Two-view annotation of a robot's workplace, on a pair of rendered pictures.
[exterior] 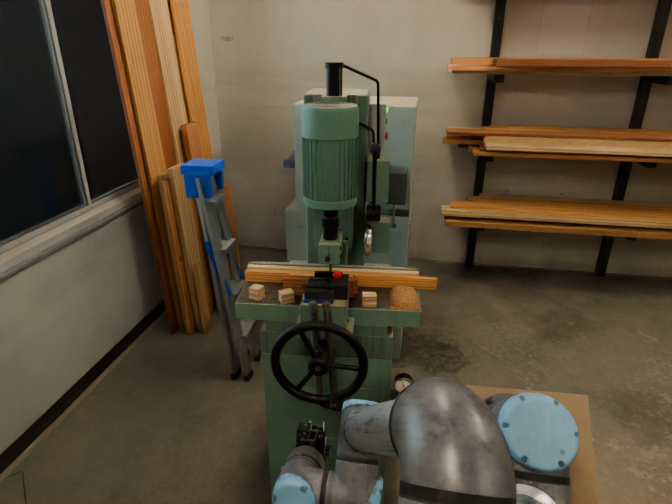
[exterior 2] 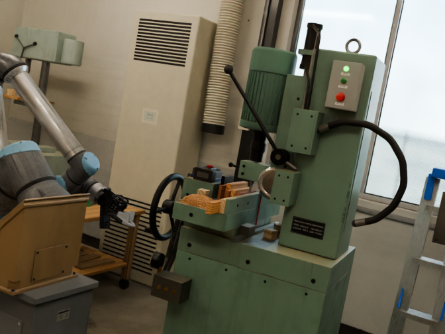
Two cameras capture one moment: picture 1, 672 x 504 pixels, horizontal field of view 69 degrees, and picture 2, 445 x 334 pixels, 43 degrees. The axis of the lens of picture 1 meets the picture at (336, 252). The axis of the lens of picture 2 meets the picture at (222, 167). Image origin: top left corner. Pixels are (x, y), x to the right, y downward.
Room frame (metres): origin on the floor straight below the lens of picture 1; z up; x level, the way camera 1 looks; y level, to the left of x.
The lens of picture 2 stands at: (2.08, -2.10, 1.26)
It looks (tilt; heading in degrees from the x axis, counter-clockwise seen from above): 6 degrees down; 108
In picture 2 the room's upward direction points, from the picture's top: 10 degrees clockwise
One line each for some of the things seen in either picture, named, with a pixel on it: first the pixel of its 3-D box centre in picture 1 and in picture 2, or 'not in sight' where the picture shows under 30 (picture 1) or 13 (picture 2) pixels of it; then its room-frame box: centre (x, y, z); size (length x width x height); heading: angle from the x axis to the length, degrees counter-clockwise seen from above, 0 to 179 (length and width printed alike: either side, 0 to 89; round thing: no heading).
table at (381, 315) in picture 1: (328, 306); (221, 205); (1.41, 0.02, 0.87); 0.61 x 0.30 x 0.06; 85
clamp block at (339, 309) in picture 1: (325, 307); (204, 190); (1.33, 0.03, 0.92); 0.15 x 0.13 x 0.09; 85
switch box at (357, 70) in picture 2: (377, 124); (345, 86); (1.82, -0.15, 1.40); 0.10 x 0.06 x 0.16; 175
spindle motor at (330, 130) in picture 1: (330, 156); (268, 91); (1.52, 0.02, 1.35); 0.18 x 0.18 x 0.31
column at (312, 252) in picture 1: (337, 189); (332, 154); (1.81, 0.00, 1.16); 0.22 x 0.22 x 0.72; 85
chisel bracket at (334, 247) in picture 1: (331, 248); (257, 173); (1.54, 0.01, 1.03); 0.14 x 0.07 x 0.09; 175
